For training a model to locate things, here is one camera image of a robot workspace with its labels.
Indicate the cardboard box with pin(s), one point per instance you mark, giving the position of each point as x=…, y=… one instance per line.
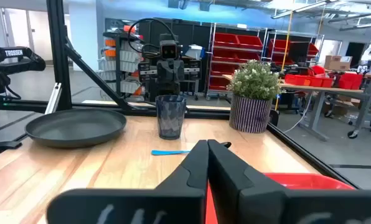
x=335, y=63

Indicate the red storage bin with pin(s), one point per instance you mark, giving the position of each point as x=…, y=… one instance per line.
x=322, y=82
x=297, y=80
x=350, y=81

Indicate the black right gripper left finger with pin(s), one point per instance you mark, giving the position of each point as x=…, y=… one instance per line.
x=173, y=205

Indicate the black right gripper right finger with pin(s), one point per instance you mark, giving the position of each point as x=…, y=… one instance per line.
x=251, y=202

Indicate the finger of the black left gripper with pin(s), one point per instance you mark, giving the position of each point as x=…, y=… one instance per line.
x=165, y=88
x=175, y=88

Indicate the potted plant striped pot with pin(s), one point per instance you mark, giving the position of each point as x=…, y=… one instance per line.
x=251, y=102

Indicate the dark translucent faceted cup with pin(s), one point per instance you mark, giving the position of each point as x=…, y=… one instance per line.
x=170, y=118

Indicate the black partition panel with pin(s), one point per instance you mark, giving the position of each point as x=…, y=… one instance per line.
x=198, y=34

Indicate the red plastic tray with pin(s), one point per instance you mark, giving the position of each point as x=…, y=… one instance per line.
x=310, y=182

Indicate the silver aluminium bar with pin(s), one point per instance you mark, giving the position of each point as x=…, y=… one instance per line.
x=53, y=99

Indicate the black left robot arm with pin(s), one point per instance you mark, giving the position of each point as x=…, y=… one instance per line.
x=168, y=36

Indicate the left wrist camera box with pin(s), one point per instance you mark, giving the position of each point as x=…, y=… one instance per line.
x=169, y=51

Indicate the rack white orange bins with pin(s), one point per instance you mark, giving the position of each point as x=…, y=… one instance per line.
x=126, y=57

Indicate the black round plate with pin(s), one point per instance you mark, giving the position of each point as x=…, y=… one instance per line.
x=76, y=127

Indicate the ceiling light strip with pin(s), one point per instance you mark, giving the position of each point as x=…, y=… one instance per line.
x=310, y=5

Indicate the white and blue box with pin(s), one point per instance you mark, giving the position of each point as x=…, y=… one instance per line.
x=194, y=51

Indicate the metal rack red bins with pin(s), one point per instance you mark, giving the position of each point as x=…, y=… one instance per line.
x=279, y=45
x=235, y=40

